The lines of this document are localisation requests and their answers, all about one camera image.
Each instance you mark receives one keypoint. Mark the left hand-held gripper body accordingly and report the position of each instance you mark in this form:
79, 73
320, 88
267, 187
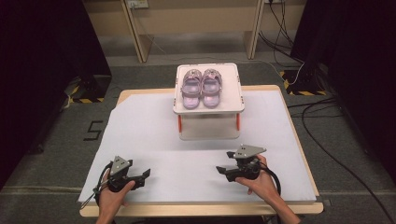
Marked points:
119, 165

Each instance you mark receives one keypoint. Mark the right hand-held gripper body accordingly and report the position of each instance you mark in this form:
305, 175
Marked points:
249, 151

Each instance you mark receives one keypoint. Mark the white shoe rack orange posts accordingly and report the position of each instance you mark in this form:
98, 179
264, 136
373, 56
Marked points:
232, 93

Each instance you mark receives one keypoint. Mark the pink child sandal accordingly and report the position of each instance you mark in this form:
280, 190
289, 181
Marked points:
211, 91
190, 93

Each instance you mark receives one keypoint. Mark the person's left hand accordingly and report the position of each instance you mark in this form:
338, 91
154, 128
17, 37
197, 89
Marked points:
110, 199

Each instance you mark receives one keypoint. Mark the person's right hand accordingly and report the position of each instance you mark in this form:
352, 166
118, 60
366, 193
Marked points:
264, 186

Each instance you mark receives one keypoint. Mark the white table sheet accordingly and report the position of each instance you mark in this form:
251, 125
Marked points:
140, 130

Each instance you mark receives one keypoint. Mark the black stand base striped tape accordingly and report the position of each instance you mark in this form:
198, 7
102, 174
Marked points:
300, 82
93, 88

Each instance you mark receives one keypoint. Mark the black curtain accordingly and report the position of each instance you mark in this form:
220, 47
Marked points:
40, 62
358, 62

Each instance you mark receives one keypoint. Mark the beige wooden desk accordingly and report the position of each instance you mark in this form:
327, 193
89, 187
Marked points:
199, 15

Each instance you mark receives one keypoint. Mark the white wall socket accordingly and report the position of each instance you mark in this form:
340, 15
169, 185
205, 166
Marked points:
137, 3

